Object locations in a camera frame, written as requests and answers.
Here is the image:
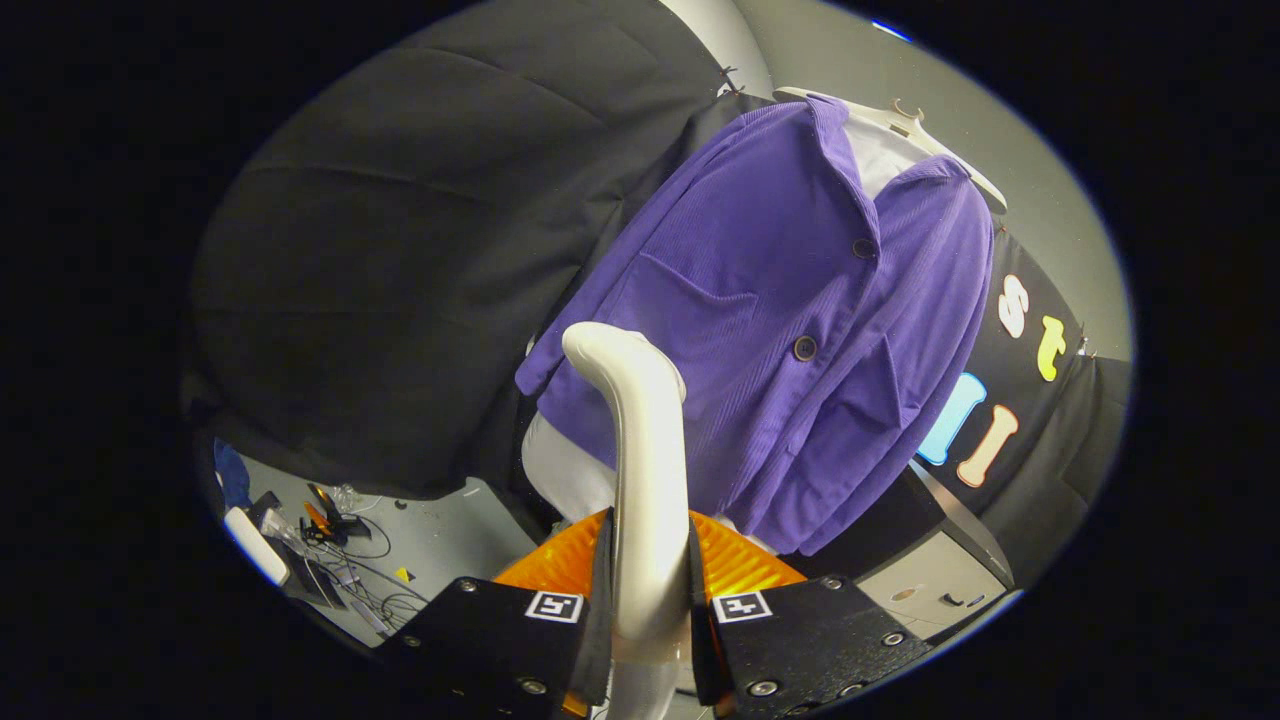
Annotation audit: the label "cream plastic hanger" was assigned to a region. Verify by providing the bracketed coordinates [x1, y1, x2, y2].
[771, 86, 1009, 214]

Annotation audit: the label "orange and black tool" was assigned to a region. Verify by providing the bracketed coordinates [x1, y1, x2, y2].
[302, 482, 373, 543]

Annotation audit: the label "white flat device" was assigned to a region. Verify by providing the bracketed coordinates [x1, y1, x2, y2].
[221, 506, 292, 588]

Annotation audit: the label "white garment steamer head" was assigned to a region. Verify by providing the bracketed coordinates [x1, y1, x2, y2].
[561, 321, 692, 667]

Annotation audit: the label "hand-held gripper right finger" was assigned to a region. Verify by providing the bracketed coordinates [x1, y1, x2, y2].
[687, 512, 935, 720]

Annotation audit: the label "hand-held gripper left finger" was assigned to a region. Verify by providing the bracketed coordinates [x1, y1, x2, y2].
[378, 507, 617, 720]

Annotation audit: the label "purple jacket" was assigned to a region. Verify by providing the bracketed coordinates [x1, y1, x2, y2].
[514, 94, 997, 558]

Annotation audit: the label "grey drawer cabinet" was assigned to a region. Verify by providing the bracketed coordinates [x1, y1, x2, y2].
[788, 460, 1017, 643]

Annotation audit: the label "blue cloth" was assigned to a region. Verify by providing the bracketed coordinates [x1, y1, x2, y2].
[212, 439, 254, 512]

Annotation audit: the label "black floor cables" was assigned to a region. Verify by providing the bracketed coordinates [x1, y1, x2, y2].
[296, 515, 433, 635]

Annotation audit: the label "white steamer hose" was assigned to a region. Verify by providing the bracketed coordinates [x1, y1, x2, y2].
[604, 658, 683, 720]

